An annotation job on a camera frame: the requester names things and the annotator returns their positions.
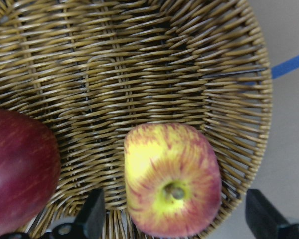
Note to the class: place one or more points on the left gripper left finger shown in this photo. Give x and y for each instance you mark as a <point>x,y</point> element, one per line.
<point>88,224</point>

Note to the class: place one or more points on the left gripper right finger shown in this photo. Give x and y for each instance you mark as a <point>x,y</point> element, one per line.
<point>265,221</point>

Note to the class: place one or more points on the red yellow apple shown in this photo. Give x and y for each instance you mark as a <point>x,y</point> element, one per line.
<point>172,178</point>

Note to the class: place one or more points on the dark red apple in basket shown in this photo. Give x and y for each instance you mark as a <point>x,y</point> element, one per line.
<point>29,168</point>

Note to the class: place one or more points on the woven wicker basket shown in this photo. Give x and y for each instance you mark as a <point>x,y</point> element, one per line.
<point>93,69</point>

